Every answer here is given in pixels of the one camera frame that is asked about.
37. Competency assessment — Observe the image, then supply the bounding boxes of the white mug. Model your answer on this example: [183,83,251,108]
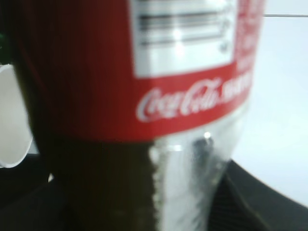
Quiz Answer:
[0,64,33,168]

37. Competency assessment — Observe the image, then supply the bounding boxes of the coca-cola bottle red label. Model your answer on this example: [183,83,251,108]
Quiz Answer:
[0,0,265,231]

